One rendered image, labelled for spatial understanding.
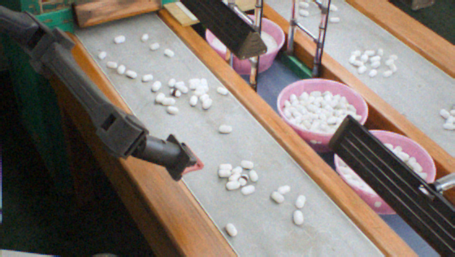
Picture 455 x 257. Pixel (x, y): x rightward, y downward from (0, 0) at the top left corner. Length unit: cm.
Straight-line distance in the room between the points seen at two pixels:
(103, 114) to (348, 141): 51
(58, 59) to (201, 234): 52
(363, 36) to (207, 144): 80
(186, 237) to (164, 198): 14
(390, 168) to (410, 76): 94
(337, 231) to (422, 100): 63
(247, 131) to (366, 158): 62
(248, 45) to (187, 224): 45
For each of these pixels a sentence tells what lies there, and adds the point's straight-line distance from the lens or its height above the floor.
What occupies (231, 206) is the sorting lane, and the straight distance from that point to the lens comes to 157.
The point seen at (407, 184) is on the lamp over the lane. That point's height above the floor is 110.
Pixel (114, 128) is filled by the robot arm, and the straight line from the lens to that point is 131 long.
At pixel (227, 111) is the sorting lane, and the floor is 74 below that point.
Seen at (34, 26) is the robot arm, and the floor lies 109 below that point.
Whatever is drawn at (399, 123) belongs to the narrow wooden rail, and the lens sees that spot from 186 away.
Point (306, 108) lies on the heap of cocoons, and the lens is 192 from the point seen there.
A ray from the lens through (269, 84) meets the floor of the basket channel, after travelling 209.
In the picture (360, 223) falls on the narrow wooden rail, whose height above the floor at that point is 76.
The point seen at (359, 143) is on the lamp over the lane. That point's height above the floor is 109.
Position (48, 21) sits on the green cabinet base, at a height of 81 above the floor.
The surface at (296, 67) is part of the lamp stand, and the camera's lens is 213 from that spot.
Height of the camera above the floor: 188
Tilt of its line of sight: 42 degrees down
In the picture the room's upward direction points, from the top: 4 degrees clockwise
